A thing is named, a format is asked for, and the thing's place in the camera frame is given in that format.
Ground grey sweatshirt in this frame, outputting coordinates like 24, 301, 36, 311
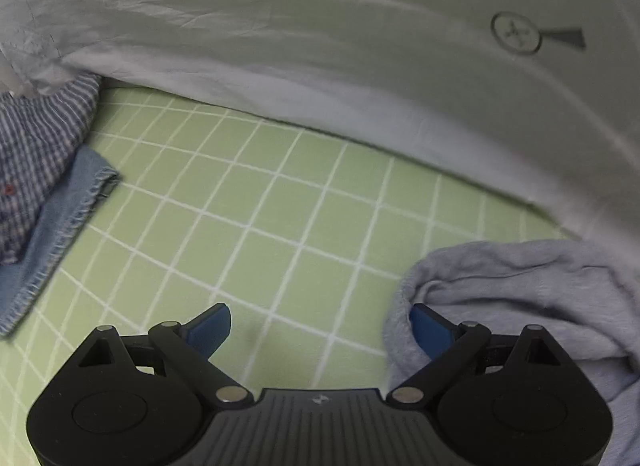
382, 240, 640, 466

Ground grey carrot print quilt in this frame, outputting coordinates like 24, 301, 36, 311
0, 0, 640, 267

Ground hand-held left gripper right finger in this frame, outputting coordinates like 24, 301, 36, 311
386, 303, 568, 404

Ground blue denim jeans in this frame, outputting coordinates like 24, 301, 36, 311
0, 146, 121, 339

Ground blue checked shirt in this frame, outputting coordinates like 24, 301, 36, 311
0, 72, 103, 265

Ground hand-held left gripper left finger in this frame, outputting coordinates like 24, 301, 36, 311
75, 302, 249, 404

